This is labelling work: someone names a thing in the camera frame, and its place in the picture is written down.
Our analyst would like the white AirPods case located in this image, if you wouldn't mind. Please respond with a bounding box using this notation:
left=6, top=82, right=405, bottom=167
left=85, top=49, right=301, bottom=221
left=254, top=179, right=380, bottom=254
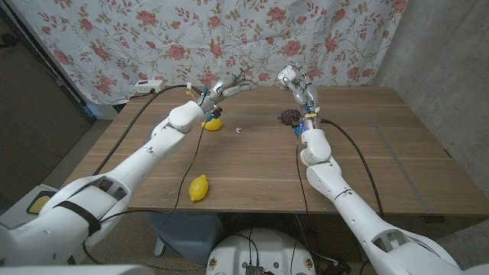
left=277, top=65, right=297, bottom=82

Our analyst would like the floral print backdrop curtain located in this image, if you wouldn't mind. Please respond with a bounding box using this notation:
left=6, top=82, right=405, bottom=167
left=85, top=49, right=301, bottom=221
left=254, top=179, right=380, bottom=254
left=7, top=0, right=408, bottom=106

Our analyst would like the black power adapter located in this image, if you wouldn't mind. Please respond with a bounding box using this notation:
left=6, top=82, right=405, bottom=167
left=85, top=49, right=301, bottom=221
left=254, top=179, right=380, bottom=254
left=322, top=258, right=352, bottom=275

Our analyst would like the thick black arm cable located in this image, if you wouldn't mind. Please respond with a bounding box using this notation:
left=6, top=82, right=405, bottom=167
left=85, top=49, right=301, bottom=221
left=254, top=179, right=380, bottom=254
left=92, top=84, right=203, bottom=176
left=320, top=118, right=384, bottom=215

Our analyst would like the purple toy grape cluster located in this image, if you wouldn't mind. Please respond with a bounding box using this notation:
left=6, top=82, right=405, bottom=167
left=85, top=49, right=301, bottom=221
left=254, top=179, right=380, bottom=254
left=277, top=108, right=303, bottom=126

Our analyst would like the white robot chest edge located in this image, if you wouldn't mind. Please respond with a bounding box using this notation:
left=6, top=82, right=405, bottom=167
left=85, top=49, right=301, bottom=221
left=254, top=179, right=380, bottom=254
left=0, top=264, right=154, bottom=275

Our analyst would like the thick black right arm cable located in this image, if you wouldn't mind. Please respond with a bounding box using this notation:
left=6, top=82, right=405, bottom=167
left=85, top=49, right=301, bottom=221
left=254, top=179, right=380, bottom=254
left=320, top=118, right=384, bottom=215

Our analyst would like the yellow toy lemon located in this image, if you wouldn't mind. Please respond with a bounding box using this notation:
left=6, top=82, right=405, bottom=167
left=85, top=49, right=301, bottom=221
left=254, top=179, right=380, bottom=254
left=201, top=118, right=224, bottom=132
left=188, top=174, right=209, bottom=202

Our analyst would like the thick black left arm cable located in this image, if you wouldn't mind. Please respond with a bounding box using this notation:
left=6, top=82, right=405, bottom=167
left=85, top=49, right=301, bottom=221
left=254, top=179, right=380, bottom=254
left=92, top=84, right=203, bottom=176

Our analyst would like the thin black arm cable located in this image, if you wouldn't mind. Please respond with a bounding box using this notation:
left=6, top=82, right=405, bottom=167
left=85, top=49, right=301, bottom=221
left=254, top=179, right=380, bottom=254
left=82, top=120, right=209, bottom=265
left=295, top=135, right=309, bottom=214

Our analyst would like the yellow and black floor mat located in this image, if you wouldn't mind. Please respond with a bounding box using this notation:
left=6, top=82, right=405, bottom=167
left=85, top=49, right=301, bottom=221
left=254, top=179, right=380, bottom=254
left=26, top=189, right=57, bottom=215

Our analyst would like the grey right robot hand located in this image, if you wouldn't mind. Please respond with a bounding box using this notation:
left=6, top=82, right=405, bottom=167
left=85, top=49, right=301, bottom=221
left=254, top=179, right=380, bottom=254
left=277, top=63, right=322, bottom=135

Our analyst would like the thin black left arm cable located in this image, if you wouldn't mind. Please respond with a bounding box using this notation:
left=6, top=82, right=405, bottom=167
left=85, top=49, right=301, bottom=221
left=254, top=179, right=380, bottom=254
left=82, top=120, right=209, bottom=265

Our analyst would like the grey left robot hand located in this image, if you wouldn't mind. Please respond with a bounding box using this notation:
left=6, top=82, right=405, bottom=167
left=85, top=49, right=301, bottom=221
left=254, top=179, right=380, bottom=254
left=196, top=66, right=259, bottom=121

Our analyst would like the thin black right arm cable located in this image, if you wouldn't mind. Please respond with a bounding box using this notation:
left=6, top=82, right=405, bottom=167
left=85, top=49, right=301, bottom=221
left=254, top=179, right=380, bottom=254
left=295, top=135, right=309, bottom=214

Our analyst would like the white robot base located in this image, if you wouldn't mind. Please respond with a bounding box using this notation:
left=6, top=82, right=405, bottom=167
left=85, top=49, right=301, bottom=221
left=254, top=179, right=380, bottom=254
left=206, top=228, right=316, bottom=275

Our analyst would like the white power strip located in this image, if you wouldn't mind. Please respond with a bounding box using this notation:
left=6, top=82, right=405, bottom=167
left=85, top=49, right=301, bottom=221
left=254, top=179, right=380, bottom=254
left=134, top=79, right=167, bottom=95

